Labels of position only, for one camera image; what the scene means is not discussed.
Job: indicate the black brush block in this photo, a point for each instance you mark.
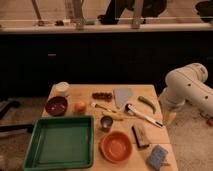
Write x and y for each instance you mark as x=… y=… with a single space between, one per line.
x=140 y=138

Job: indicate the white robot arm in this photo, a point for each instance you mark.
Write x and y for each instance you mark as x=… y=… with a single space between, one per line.
x=185 y=83

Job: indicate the grey towel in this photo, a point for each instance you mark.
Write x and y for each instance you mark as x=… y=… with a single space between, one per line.
x=122 y=95

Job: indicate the dark red bowl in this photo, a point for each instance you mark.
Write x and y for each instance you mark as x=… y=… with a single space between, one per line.
x=56 y=106

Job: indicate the green plastic tray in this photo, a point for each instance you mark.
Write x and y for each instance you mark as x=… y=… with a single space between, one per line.
x=61 y=143

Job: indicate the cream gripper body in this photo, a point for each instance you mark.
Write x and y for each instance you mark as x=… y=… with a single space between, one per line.
x=169 y=114

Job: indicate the brown sausage toy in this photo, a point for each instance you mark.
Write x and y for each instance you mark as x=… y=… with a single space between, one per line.
x=102 y=96

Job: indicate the orange bowl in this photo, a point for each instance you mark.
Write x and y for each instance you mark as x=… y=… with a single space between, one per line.
x=116 y=147

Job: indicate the orange fruit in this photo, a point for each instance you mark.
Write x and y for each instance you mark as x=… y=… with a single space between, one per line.
x=80 y=107

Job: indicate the blue sponge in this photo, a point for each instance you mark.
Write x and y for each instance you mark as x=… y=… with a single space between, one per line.
x=157 y=157

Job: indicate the white cup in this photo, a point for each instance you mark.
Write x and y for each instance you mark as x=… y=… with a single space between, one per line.
x=62 y=88

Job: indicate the silver metal cup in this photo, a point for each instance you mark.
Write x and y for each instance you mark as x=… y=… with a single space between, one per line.
x=106 y=123

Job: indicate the white handled utensil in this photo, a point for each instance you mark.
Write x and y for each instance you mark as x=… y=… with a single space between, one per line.
x=130 y=109

